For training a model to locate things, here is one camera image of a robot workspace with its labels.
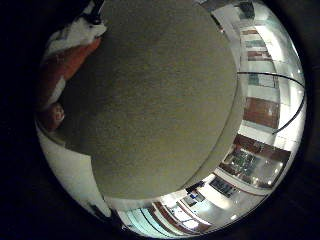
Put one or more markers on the orange white plush fox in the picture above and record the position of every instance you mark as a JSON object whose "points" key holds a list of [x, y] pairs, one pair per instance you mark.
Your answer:
{"points": [[66, 63]]}

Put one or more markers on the olive green table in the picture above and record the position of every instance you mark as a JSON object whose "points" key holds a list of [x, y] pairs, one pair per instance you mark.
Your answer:
{"points": [[160, 100]]}

